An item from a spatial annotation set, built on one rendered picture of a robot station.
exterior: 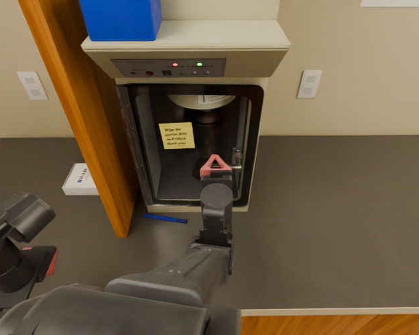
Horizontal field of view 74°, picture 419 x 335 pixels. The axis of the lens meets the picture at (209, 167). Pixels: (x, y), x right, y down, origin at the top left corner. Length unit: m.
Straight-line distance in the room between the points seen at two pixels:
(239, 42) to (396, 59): 0.87
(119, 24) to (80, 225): 0.65
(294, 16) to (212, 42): 0.62
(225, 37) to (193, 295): 0.39
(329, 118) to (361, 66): 0.23
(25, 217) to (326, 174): 0.93
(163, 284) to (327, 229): 0.79
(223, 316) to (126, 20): 0.41
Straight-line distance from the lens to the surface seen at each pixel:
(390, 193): 1.14
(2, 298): 0.61
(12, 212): 0.54
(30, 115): 1.37
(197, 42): 0.47
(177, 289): 0.19
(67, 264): 0.91
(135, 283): 0.19
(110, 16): 0.48
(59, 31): 0.57
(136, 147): 0.72
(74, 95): 0.58
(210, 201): 0.48
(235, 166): 0.67
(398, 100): 1.37
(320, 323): 1.03
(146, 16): 0.47
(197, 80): 0.61
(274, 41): 0.48
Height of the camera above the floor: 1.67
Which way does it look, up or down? 44 degrees down
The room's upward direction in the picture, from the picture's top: straight up
